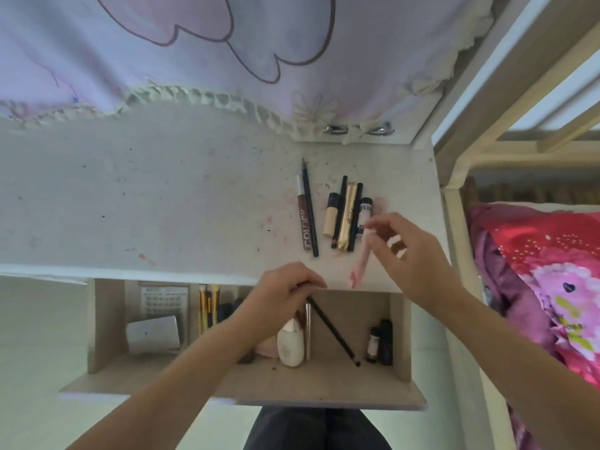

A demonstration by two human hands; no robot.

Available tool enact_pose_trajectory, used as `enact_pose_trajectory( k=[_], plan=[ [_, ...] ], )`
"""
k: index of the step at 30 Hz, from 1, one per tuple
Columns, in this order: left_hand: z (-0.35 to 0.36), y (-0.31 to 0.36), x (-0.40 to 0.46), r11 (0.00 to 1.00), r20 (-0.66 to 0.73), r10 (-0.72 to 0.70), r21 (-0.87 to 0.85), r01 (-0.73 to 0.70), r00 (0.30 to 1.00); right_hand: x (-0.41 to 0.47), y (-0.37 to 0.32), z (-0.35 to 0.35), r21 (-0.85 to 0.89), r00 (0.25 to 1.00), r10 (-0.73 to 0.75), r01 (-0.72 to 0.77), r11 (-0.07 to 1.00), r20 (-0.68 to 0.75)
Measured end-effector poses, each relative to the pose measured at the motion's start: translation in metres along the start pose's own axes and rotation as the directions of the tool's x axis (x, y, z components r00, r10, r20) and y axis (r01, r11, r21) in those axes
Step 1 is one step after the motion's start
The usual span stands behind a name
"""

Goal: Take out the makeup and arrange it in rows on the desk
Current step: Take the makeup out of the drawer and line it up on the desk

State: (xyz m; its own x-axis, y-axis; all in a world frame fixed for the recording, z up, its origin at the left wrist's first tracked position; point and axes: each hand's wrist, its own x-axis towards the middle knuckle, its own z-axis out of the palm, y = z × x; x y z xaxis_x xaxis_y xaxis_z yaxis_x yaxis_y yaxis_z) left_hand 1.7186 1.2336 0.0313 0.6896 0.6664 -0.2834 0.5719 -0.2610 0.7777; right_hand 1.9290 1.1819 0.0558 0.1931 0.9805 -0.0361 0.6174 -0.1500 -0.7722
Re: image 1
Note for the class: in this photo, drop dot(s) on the person's left hand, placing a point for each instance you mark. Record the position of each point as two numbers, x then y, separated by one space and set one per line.
276 299

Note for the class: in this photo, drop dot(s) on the person's grey trousers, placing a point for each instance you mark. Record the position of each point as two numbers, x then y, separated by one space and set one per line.
304 431

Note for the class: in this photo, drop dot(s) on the person's right forearm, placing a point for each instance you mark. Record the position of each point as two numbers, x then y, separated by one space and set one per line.
506 360

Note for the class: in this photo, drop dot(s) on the white round bottle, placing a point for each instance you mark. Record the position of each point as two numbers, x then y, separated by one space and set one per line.
290 346

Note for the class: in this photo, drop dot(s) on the lilac heart print cloth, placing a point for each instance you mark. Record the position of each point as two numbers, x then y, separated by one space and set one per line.
140 51

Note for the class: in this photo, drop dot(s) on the light wooden drawer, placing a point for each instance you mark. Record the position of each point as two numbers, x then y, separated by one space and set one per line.
304 388

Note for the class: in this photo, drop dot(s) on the light wooden bed frame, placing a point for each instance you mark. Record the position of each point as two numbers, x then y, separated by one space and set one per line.
515 65

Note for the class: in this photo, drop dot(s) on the glass foundation bottle black cap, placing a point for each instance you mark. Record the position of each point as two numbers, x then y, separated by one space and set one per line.
224 311

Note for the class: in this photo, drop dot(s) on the white table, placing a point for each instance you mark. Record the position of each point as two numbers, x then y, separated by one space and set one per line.
140 206

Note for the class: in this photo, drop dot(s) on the false eyelash tray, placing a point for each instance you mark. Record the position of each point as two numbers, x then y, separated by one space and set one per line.
164 299

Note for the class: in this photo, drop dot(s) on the person's right hand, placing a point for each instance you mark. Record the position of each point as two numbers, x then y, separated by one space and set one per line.
417 262

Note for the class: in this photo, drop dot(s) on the person's left forearm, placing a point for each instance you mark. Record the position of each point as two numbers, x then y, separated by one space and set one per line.
164 393

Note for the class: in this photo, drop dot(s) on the dark square foundation bottle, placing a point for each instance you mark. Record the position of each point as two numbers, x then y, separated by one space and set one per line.
246 357

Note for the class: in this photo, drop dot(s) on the black compact with mirror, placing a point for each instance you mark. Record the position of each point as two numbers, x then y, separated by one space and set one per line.
152 335

